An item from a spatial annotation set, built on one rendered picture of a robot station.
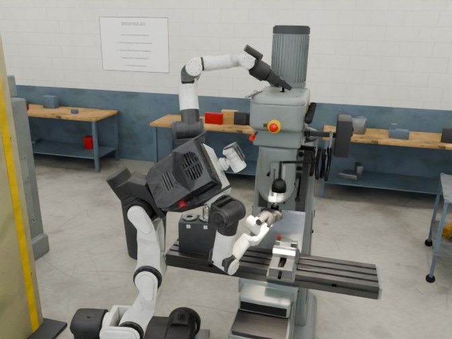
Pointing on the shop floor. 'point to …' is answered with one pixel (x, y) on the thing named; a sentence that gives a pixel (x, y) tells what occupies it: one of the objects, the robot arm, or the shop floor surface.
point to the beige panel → (17, 239)
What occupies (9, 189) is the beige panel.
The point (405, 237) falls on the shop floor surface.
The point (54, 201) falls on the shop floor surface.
